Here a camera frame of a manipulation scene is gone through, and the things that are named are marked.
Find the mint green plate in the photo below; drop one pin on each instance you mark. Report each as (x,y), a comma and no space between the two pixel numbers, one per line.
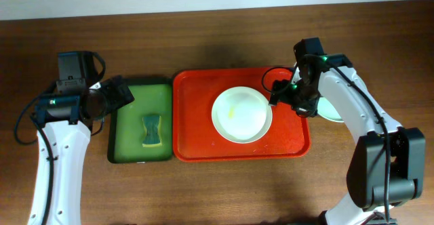
(327,111)

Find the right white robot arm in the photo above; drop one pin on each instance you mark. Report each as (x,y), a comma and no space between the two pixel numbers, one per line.
(387,167)

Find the dark green tray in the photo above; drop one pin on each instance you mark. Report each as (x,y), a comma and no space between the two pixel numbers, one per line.
(152,95)

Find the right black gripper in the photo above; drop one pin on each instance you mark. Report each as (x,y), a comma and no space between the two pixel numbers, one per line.
(285,95)

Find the cream white plate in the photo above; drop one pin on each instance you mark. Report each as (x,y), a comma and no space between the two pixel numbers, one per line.
(241,115)

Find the yellow green sponge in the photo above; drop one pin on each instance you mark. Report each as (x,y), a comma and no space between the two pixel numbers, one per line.
(152,125)

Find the red plastic tray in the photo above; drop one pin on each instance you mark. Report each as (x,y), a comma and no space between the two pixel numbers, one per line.
(195,138)

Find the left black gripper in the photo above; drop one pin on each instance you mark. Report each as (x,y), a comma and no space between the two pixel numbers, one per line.
(115,91)

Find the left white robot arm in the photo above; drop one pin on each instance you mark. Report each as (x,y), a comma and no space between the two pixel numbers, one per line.
(64,128)

